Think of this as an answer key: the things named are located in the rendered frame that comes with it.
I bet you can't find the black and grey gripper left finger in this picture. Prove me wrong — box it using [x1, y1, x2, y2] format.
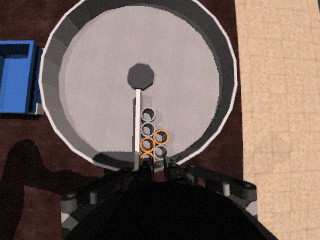
[60, 157, 154, 240]

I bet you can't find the blue open crate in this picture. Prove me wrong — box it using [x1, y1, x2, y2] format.
[0, 40, 44, 115]

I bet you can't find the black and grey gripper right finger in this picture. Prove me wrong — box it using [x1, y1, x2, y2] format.
[163, 156, 258, 220]

